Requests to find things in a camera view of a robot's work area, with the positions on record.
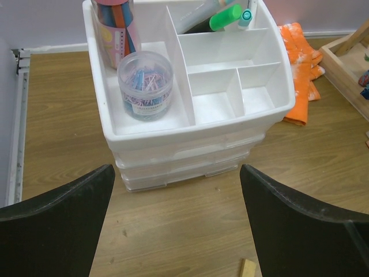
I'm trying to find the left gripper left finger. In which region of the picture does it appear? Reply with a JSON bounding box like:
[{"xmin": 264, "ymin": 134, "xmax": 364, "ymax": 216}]
[{"xmin": 1, "ymin": 164, "xmax": 115, "ymax": 276}]

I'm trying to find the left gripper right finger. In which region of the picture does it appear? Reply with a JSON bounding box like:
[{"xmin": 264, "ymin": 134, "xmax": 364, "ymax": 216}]
[{"xmin": 240, "ymin": 164, "xmax": 368, "ymax": 276}]

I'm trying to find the tan eraser block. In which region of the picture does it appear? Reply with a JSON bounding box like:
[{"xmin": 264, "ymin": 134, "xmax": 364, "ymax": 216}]
[{"xmin": 239, "ymin": 259, "xmax": 257, "ymax": 277}]

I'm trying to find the clear paperclip jar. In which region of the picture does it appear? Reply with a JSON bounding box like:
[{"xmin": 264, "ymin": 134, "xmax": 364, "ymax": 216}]
[{"xmin": 117, "ymin": 51, "xmax": 174, "ymax": 121}]

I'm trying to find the pink cap pen tube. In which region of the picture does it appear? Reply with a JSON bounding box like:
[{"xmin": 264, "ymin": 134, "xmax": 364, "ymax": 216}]
[{"xmin": 92, "ymin": 0, "xmax": 141, "ymax": 68}]

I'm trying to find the green black highlighter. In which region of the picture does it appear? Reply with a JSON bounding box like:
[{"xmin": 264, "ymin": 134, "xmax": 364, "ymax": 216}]
[{"xmin": 184, "ymin": 4, "xmax": 243, "ymax": 34}]

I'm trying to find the white drawer organizer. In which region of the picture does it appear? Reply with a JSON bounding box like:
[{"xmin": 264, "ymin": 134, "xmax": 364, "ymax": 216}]
[{"xmin": 82, "ymin": 1, "xmax": 295, "ymax": 191}]

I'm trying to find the blue shark print cloth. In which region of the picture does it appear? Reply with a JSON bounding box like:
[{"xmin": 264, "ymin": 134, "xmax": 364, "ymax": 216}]
[{"xmin": 358, "ymin": 70, "xmax": 369, "ymax": 100}]

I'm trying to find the orange folded cloth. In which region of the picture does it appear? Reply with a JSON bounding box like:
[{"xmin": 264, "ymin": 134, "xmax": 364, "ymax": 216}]
[{"xmin": 278, "ymin": 23, "xmax": 325, "ymax": 126}]

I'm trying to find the wooden clothes rack frame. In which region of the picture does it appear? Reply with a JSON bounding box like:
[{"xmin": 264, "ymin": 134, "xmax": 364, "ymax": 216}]
[{"xmin": 319, "ymin": 21, "xmax": 368, "ymax": 119}]

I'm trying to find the aluminium rail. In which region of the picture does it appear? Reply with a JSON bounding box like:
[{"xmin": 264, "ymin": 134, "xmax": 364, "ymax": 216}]
[{"xmin": 5, "ymin": 48, "xmax": 31, "ymax": 205}]

